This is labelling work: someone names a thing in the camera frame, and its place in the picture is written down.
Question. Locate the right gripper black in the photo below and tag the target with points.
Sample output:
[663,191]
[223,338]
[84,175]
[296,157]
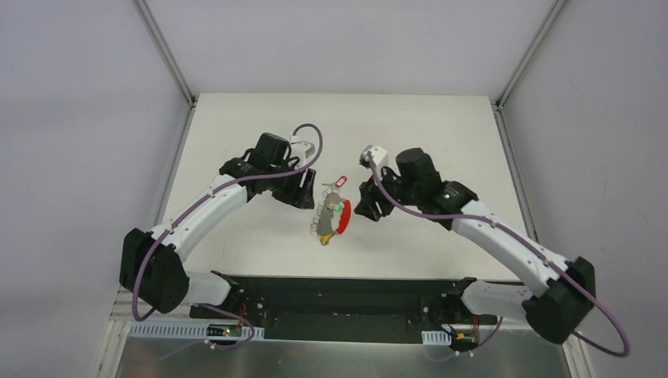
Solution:
[380,195]

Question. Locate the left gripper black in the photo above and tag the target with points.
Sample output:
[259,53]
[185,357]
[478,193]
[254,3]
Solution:
[295,189]

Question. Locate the key with yellow tag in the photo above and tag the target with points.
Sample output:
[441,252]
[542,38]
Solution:
[326,239]

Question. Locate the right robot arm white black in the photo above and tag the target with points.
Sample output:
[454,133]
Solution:
[554,295]

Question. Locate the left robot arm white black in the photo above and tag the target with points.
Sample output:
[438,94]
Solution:
[152,263]

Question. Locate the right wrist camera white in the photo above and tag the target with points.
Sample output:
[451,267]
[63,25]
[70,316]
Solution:
[374,156]

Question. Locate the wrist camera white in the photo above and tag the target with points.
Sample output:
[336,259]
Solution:
[300,151]
[374,156]

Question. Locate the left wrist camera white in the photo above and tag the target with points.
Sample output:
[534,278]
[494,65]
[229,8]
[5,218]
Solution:
[300,151]

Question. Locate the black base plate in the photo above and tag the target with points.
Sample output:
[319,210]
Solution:
[345,310]

